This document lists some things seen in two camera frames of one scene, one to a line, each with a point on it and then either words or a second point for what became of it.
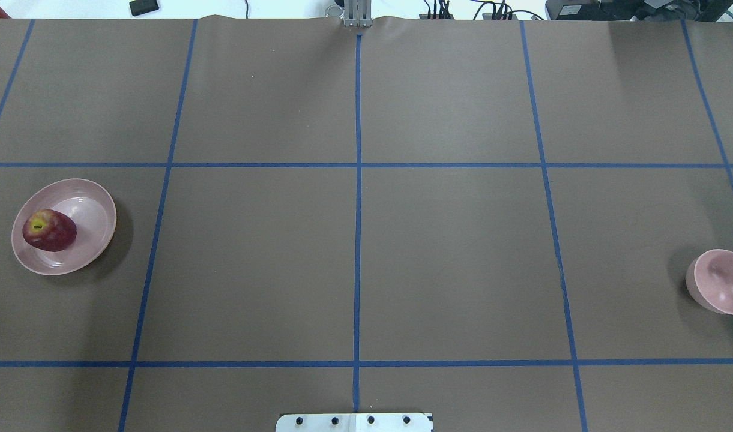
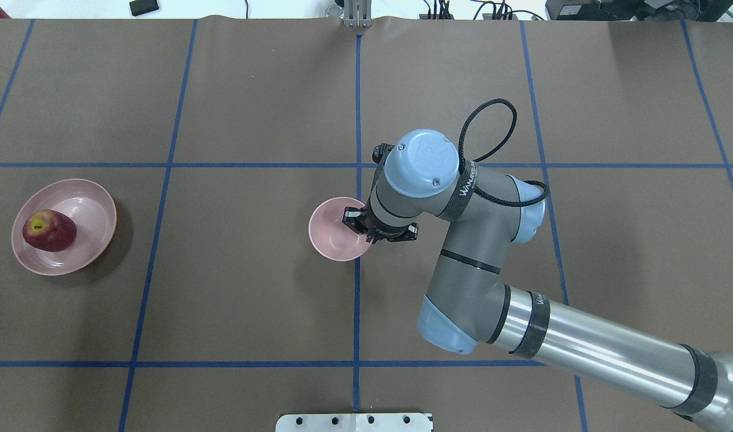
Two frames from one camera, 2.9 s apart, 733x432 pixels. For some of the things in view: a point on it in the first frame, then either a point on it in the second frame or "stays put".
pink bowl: (715, 280) → (330, 236)
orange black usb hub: (422, 16) stays put
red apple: (49, 230) stays put
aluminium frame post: (358, 13) stays put
